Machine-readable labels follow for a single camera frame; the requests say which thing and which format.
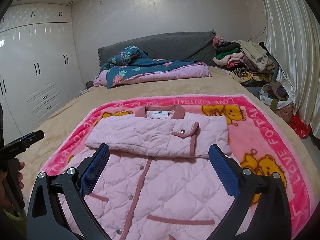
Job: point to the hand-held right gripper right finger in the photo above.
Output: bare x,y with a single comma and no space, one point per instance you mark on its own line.
222,170

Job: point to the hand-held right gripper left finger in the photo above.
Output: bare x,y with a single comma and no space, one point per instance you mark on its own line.
96,170

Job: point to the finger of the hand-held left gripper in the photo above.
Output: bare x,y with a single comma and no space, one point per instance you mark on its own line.
31,140

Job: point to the pink quilted jacket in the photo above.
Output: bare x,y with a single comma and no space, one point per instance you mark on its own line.
162,180

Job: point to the plastic bag of clothes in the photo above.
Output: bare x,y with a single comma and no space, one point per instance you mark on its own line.
275,95

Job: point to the pile of mixed clothes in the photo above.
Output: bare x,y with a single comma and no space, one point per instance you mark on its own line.
247,57

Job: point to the person's left hand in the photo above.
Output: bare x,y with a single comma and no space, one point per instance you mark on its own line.
20,166

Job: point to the black panel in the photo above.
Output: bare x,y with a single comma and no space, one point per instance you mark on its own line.
1,125

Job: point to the pink printed blanket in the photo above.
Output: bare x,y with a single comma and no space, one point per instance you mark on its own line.
270,135

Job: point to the person's yellow-green clothing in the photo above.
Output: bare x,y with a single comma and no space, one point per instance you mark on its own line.
15,220

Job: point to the white wardrobe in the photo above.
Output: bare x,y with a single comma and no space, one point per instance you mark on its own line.
37,67

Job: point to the red bag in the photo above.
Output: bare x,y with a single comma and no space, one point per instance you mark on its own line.
301,127

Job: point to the teal floral quilt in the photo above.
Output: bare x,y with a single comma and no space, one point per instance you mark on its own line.
150,70

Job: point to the grey padded headboard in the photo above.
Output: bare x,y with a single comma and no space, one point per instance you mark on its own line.
170,45

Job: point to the white satin curtain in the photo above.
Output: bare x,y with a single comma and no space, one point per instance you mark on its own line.
295,42

